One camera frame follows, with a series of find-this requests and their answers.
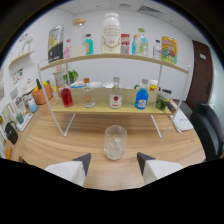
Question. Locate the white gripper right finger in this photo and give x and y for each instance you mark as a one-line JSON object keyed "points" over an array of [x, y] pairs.
{"points": [[158, 168]]}

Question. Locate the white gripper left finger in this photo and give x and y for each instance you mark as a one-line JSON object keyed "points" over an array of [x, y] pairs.
{"points": [[68, 170]]}

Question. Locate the glass jar of limes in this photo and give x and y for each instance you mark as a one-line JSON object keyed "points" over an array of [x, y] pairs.
{"points": [[162, 101]]}

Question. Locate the clear bottle with red label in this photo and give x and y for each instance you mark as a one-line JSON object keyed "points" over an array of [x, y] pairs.
{"points": [[115, 98]]}

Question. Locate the silver soda water can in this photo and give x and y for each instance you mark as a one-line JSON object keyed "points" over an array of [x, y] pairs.
{"points": [[55, 45]]}

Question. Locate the clear glass with ice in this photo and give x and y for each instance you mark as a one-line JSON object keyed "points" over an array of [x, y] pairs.
{"points": [[115, 145]]}

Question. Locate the white notebook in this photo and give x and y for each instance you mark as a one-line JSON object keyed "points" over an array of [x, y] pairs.
{"points": [[182, 121]]}

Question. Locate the black chair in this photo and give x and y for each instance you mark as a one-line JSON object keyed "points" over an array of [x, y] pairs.
{"points": [[208, 130]]}

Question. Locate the black handbag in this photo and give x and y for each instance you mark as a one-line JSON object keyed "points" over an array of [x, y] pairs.
{"points": [[11, 134]]}

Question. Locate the blue liquid bottle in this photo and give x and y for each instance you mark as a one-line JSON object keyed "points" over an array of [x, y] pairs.
{"points": [[141, 99]]}

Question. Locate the red liquid bottle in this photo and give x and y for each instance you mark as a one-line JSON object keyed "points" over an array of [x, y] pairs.
{"points": [[66, 98]]}

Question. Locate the small light blue bottle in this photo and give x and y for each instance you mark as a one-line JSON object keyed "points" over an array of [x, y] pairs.
{"points": [[32, 106]]}

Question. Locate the clear bottle with cork stopper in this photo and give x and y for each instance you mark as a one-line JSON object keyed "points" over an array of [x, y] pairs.
{"points": [[89, 98]]}

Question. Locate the orange pot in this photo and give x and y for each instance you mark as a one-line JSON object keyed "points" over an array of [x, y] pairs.
{"points": [[41, 95]]}

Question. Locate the green mug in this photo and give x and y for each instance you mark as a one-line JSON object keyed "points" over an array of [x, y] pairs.
{"points": [[137, 86]]}

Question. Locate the blue rimmed bowl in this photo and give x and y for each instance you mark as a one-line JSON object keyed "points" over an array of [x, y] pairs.
{"points": [[77, 85]]}

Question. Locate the white bowl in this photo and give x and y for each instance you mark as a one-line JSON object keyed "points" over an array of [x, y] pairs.
{"points": [[96, 84], [107, 85]]}

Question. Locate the green potted plant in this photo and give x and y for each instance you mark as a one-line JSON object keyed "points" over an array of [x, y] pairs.
{"points": [[71, 76]]}

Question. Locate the dark brown door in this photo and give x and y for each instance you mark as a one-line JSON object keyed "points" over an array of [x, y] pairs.
{"points": [[200, 76]]}

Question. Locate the clear bottle with dark cap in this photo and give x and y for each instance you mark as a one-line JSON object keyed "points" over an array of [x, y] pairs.
{"points": [[157, 50]]}

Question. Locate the small pink bottle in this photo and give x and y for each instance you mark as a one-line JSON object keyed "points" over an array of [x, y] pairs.
{"points": [[67, 51]]}

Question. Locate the yellow drink can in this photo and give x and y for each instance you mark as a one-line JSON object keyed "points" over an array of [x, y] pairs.
{"points": [[169, 50]]}

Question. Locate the clear bottle with green cap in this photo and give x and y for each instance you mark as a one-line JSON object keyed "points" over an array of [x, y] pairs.
{"points": [[142, 45]]}

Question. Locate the small teal bottle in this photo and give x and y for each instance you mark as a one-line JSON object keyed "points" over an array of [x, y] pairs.
{"points": [[89, 46]]}

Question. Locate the jar with red lid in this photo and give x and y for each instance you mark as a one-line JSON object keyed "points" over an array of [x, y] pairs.
{"points": [[125, 45]]}

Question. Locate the glass jar with cork lid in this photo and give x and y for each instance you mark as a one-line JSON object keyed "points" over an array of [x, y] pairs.
{"points": [[78, 36]]}

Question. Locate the large white bottle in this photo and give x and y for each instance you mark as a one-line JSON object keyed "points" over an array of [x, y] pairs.
{"points": [[111, 35]]}

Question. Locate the ceiling air vent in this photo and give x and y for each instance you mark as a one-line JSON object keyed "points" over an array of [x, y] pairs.
{"points": [[150, 9]]}

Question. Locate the white frame wooden shelf rack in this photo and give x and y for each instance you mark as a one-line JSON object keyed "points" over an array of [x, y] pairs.
{"points": [[100, 110]]}

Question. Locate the wooden wall shelf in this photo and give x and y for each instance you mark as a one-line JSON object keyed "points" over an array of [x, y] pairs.
{"points": [[21, 57]]}

